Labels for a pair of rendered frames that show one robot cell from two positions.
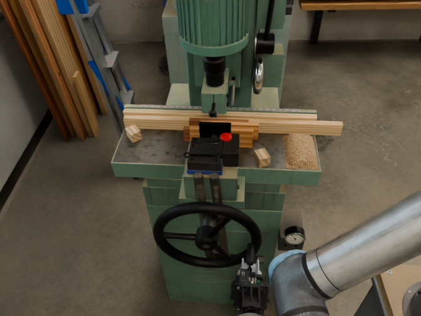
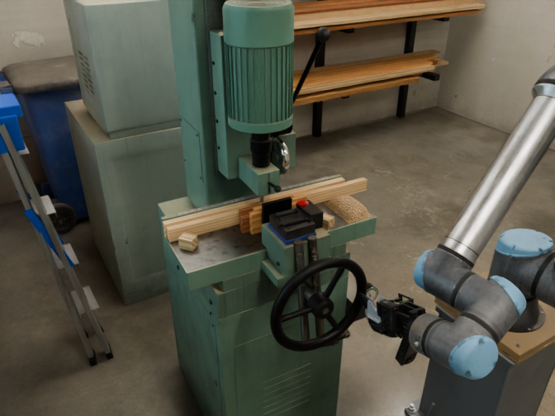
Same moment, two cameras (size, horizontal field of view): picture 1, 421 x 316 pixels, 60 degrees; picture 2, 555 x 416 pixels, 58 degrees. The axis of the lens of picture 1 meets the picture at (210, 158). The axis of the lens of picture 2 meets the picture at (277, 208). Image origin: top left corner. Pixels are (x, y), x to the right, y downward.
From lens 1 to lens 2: 0.71 m
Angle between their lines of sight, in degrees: 31
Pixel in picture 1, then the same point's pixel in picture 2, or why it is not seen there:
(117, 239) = not seen: outside the picture
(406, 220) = (498, 182)
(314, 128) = (346, 189)
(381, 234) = (488, 198)
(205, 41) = (269, 118)
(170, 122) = (219, 220)
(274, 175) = (341, 234)
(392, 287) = not seen: hidden behind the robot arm
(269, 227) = (338, 300)
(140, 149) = (206, 253)
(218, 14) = (280, 92)
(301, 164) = (359, 215)
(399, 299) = not seen: hidden behind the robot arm
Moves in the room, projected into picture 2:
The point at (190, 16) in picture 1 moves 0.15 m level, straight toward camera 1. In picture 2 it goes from (254, 99) to (291, 115)
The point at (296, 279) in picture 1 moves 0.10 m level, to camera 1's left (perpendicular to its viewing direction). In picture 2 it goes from (447, 262) to (415, 278)
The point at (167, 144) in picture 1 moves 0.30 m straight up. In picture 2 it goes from (229, 241) to (223, 140)
